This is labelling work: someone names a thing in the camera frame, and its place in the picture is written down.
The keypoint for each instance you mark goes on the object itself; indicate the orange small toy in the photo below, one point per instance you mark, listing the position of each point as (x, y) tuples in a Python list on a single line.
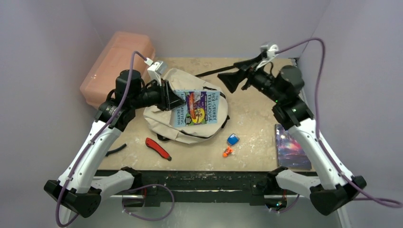
[(227, 152)]

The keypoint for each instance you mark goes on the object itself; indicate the blue pencil sharpener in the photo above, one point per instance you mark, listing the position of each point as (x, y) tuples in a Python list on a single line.
[(233, 139)]

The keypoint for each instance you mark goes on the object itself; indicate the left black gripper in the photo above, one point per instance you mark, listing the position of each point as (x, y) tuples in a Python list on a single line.
[(168, 99)]

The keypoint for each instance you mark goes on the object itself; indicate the beige backpack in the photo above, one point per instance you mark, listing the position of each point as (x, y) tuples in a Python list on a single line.
[(159, 121)]

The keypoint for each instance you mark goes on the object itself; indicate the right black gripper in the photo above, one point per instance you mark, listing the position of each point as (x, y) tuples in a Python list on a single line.
[(244, 75)]

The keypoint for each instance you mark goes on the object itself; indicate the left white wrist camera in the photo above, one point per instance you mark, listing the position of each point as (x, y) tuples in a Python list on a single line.
[(156, 69)]

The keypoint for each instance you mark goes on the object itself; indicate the red utility knife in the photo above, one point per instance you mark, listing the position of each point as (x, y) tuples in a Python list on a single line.
[(150, 143)]

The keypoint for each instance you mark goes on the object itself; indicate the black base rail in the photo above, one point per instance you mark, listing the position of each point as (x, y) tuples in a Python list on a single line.
[(255, 188)]

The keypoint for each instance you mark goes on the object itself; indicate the dark galaxy cover book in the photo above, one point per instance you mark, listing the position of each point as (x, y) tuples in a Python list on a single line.
[(289, 152)]

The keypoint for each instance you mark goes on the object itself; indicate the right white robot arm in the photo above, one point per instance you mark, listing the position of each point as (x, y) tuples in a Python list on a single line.
[(334, 185)]

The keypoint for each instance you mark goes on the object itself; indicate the light blue treehouse book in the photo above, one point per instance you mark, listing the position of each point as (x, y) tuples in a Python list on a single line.
[(201, 108)]

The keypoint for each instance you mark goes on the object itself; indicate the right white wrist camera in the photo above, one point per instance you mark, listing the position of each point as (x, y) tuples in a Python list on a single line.
[(268, 53)]

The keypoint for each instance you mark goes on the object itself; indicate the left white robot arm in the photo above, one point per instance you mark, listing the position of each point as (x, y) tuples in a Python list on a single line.
[(75, 189)]

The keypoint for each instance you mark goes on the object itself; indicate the pink plastic storage box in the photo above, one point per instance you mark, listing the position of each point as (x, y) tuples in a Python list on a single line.
[(114, 58)]

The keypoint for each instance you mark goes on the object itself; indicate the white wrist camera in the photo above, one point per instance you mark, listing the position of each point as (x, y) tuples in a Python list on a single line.
[(268, 53), (156, 69)]

